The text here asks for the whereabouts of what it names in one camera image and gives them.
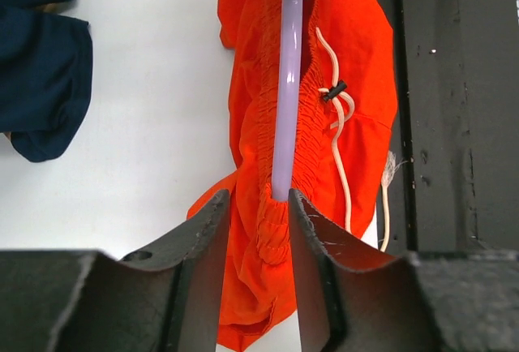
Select navy blue shorts hanging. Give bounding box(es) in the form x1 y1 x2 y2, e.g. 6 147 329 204
1 0 93 163

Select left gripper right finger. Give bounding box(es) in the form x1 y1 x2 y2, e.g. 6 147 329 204
289 190 518 351

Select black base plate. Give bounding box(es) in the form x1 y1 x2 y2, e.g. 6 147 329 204
378 0 518 255

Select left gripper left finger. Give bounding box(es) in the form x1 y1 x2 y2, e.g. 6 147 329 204
1 190 230 351

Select purple notched hanger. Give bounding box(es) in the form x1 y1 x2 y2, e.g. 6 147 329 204
272 0 303 202

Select orange shorts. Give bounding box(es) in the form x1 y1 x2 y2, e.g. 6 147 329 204
190 0 397 351

